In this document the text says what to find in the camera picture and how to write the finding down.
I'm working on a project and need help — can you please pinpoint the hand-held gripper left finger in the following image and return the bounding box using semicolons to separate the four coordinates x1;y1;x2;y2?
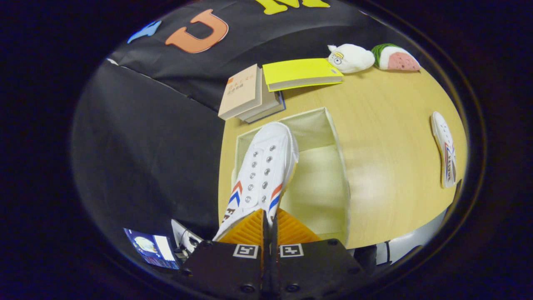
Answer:
172;208;268;300

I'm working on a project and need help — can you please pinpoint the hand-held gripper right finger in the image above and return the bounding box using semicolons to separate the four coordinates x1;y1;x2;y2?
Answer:
271;208;371;300

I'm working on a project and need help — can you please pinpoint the beige fabric storage box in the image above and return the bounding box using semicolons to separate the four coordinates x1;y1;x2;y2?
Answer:
231;107;351;246

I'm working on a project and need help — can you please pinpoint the white canvas shoe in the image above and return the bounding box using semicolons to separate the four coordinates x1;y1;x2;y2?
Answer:
212;122;300;242
431;111;458;189

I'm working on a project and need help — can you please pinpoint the open laptop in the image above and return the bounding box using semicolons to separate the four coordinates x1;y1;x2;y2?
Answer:
124;220;204;270

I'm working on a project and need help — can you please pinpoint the blue book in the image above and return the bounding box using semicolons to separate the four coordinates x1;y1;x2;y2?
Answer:
245;91;287;124

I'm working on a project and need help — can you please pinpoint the white book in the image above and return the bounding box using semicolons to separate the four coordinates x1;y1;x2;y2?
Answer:
237;69;279;122

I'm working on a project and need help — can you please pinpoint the beige book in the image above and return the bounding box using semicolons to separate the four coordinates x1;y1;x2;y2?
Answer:
218;64;263;121

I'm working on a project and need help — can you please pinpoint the yellow book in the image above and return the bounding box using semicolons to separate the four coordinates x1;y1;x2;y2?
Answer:
262;58;344;92

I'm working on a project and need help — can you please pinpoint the white plush toy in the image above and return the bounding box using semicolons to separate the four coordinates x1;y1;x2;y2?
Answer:
327;44;376;74

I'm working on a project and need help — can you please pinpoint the watermelon slice plush toy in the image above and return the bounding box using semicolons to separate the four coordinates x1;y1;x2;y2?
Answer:
371;43;421;72

